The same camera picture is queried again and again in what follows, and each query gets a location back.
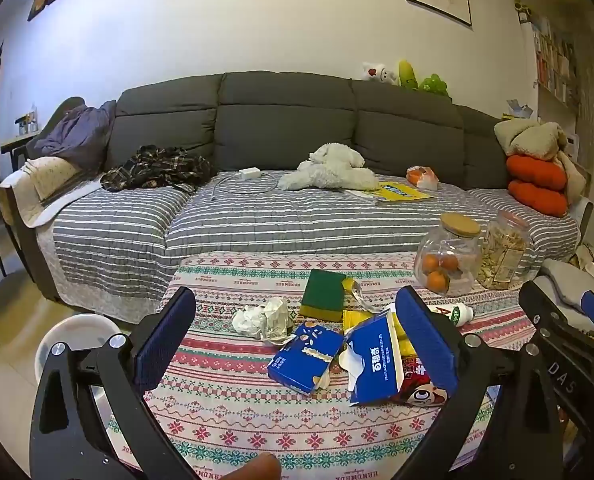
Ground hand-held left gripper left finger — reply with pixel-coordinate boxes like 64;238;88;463
30;286;203;480

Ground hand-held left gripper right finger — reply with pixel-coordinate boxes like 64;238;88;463
394;285;562;480

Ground red snack packet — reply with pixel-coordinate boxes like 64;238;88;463
389;355;450;406

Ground white small drink bottle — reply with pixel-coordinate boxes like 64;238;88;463
427;304;475;327

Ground yellow snack packet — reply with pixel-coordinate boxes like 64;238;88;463
343;310;378;333

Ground white round bin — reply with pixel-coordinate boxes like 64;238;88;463
34;312;128;441

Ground yellow white wrapper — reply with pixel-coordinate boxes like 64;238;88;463
344;276;378;313

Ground white paper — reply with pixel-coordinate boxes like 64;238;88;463
232;296;293;345

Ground green yellow sponge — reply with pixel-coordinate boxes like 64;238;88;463
300;268;348;322

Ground small blue carton box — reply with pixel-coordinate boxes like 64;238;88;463
267;322;345;395

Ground person's left hand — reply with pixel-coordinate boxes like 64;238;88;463
227;452;283;480

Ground grey floor cushion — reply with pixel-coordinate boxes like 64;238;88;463
542;259;594;311

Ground clear plastic snack jar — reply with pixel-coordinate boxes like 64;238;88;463
477;210;532;291

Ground patterned tablecloth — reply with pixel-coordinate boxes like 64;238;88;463
104;250;542;480

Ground glass teapot jar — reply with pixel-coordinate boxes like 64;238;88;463
413;212;484;297

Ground orange round cushion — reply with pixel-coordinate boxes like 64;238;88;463
506;154;568;192
508;179;570;218

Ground cork lid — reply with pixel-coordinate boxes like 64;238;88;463
439;212;482;237

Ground yellow book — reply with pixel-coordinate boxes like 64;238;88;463
344;181;435;205

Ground grey striped sofa cover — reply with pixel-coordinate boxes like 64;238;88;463
14;170;580;323

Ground orange white snack bag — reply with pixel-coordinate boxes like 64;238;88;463
406;166;440;192

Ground beige fleece blanket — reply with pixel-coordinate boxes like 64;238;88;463
493;119;588;206

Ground dark plaid shirt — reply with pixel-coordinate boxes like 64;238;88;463
100;145;215;193

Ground white plush dog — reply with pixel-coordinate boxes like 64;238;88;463
277;142;380;192

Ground beige quilted pillow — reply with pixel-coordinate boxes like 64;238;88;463
0;156;103;228

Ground purple jacket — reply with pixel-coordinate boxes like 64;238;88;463
34;100;117;171

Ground bookshelf with books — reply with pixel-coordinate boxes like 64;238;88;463
514;0;594;176

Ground wooden desk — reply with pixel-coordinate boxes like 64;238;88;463
0;132;43;173

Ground chair back behind jacket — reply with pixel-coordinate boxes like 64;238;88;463
52;96;85;126

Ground small containers on desk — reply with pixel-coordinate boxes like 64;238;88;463
16;109;40;136

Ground grey fabric sofa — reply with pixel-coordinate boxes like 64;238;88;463
24;71;592;306

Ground yellow green plush toy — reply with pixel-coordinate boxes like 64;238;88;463
398;60;420;90

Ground white plush toy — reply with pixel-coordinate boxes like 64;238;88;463
361;61;399;86

